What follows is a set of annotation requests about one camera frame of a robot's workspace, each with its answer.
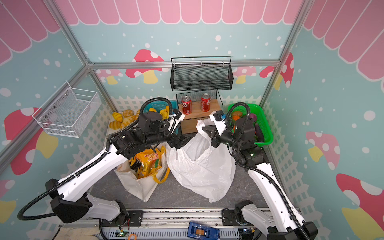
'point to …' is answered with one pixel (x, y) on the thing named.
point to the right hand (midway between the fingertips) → (203, 127)
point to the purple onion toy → (253, 117)
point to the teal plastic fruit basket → (160, 105)
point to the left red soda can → (187, 104)
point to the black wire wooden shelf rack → (197, 106)
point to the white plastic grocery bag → (209, 171)
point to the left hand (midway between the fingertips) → (183, 133)
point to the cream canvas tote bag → (143, 188)
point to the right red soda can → (205, 102)
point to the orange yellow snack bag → (151, 162)
